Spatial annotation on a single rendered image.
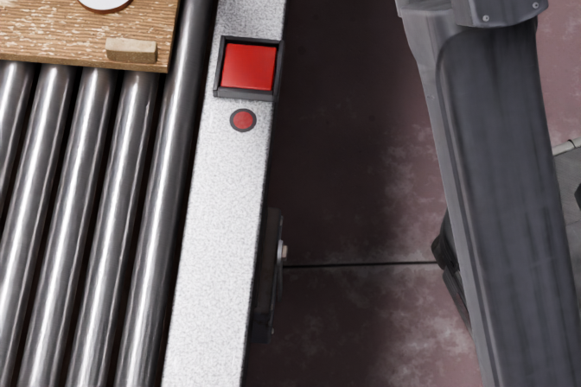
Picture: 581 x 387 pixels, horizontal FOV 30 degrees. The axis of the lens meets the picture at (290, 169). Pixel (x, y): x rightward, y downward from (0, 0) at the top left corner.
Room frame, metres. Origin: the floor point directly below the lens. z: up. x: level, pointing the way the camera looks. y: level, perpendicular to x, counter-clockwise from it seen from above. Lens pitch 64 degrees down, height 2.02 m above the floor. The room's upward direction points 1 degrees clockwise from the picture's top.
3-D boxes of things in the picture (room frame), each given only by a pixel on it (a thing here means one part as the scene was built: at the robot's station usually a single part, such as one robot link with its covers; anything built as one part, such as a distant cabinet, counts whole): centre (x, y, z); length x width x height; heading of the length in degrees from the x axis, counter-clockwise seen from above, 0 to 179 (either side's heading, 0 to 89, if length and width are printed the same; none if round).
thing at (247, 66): (0.66, 0.05, 0.92); 0.06 x 0.06 x 0.01; 85
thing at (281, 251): (0.46, 0.06, 0.77); 0.14 x 0.11 x 0.18; 175
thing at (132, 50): (0.67, 0.19, 0.95); 0.06 x 0.02 x 0.03; 85
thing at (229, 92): (0.66, 0.05, 0.92); 0.08 x 0.08 x 0.02; 85
